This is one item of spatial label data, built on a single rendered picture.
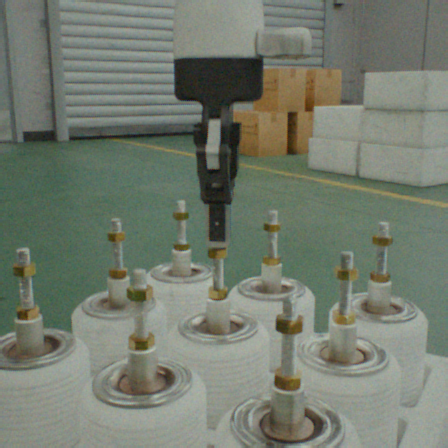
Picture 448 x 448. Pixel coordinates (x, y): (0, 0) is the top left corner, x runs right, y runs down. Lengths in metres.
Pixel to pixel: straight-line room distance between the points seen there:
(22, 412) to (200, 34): 0.33
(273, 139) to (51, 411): 3.68
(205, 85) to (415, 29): 6.44
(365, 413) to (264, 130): 3.63
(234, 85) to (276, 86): 3.66
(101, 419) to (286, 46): 0.30
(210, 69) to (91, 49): 5.14
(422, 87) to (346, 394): 2.52
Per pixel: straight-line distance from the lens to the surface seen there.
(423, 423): 0.57
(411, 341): 0.58
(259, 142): 4.03
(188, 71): 0.47
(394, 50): 7.04
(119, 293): 0.59
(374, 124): 3.12
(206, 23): 0.47
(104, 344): 0.58
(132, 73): 5.73
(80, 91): 5.53
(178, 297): 0.66
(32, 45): 5.50
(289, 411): 0.39
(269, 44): 0.47
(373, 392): 0.47
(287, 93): 4.15
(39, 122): 5.50
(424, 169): 2.94
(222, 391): 0.52
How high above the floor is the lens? 0.47
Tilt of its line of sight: 13 degrees down
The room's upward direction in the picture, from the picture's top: straight up
